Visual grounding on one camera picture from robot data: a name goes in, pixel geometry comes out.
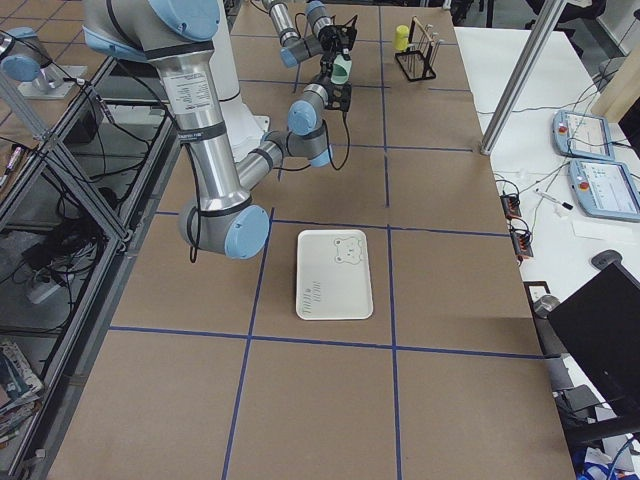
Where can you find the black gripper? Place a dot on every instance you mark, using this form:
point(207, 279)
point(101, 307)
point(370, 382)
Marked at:
point(328, 36)
point(331, 85)

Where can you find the light green cup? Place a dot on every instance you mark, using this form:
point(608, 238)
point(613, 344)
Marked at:
point(341, 69)

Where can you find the yellow cup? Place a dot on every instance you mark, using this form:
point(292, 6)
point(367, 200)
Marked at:
point(401, 38)

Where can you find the cream bear tray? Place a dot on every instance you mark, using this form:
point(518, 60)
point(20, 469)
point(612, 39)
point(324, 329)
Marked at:
point(333, 280)

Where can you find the orange connector block far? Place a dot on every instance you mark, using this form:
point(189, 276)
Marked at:
point(511, 206)

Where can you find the orange connector block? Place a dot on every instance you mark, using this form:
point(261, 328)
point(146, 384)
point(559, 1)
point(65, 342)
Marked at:
point(511, 206)
point(521, 241)

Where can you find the orange connector block near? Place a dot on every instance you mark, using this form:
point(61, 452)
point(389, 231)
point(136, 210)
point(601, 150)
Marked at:
point(521, 241)

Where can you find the upper teach pendant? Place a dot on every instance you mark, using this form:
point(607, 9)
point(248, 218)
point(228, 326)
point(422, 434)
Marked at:
point(582, 135)

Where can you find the teach pendant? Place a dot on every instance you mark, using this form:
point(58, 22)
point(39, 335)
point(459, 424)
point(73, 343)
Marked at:
point(604, 189)
point(582, 135)

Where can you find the lower teach pendant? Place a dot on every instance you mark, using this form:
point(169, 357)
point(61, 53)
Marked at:
point(604, 189)

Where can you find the silver metal cylinder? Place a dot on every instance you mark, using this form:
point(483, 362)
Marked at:
point(544, 305)

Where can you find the black monitor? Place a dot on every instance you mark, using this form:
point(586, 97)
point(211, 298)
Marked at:
point(599, 327)

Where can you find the stack of magazines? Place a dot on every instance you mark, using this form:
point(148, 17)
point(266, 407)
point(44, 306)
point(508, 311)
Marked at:
point(20, 390)

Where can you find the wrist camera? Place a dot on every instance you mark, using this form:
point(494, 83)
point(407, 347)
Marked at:
point(347, 32)

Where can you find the black wire cup rack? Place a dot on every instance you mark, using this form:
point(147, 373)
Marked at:
point(418, 60)

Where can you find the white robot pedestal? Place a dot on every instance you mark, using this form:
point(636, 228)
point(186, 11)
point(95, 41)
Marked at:
point(245, 130)

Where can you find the aluminium frame post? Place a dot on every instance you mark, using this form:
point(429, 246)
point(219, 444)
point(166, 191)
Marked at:
point(548, 18)

